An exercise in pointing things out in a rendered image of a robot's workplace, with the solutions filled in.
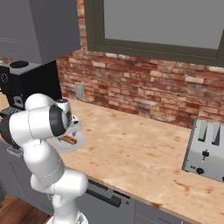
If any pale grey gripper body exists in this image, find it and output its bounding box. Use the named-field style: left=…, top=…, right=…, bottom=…
left=70, top=115, right=83, bottom=131

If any hot dog in bun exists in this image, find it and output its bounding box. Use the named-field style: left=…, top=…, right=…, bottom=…
left=61, top=134, right=79, bottom=146

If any pale grey round plate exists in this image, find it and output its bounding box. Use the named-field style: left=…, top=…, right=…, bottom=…
left=47, top=115, right=87, bottom=154

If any black coffee machine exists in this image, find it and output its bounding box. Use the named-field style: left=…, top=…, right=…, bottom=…
left=0, top=59, right=63, bottom=118

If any grey base cupboard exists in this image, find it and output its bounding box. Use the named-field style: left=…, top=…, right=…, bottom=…
left=0, top=139, right=55, bottom=216

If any grey drawer front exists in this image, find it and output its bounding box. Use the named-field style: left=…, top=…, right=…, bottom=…
left=77, top=178, right=137, bottom=224

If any grey base cupboard door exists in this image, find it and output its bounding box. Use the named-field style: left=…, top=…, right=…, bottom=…
left=133, top=199, right=191, bottom=224

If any dark framed window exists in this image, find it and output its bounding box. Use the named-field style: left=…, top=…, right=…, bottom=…
left=83, top=0, right=224, bottom=68

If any silver toaster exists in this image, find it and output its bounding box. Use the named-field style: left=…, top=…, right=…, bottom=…
left=181, top=117, right=224, bottom=184

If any grey wall socket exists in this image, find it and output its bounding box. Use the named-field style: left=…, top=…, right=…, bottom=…
left=74, top=82, right=86, bottom=100

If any black drawer handle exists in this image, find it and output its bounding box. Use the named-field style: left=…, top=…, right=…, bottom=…
left=85, top=188, right=123, bottom=208

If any grey wall cupboard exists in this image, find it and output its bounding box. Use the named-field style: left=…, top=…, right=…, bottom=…
left=0, top=0, right=82, bottom=65

